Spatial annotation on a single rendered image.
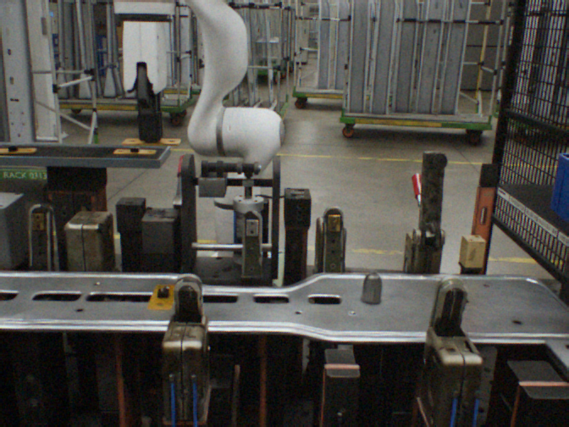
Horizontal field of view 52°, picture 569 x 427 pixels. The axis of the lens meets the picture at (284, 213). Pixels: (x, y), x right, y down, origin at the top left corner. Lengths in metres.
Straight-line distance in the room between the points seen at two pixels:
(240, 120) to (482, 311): 0.71
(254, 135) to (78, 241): 0.49
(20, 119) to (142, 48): 4.48
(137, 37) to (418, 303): 0.59
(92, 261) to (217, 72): 0.51
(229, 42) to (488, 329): 0.79
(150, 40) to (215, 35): 0.48
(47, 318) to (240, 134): 0.65
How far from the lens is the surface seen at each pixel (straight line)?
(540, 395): 0.86
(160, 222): 1.10
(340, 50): 10.51
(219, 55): 1.33
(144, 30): 0.86
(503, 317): 0.99
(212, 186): 1.06
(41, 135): 7.66
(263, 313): 0.92
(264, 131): 1.37
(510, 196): 1.60
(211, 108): 1.38
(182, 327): 0.80
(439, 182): 1.09
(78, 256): 1.11
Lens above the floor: 1.43
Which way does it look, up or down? 18 degrees down
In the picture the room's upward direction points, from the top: 2 degrees clockwise
